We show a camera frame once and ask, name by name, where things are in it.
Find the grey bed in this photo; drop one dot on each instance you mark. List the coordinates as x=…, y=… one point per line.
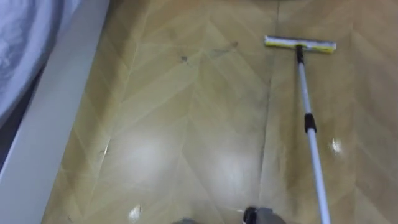
x=37, y=93

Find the white pole mop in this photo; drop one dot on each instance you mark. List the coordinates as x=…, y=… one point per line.
x=311, y=138

